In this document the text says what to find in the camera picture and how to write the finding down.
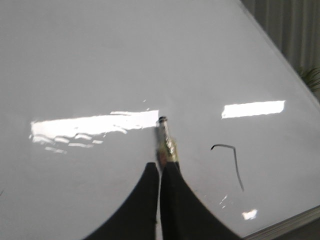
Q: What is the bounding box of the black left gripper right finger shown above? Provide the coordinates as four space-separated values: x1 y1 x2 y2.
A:
160 162 241 240

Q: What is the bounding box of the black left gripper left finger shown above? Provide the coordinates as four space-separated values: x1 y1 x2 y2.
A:
86 162 160 240

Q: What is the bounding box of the white whiteboard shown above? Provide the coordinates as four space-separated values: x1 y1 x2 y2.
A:
0 0 320 240

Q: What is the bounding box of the green potted plant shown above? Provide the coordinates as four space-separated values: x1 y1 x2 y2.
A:
298 66 320 93

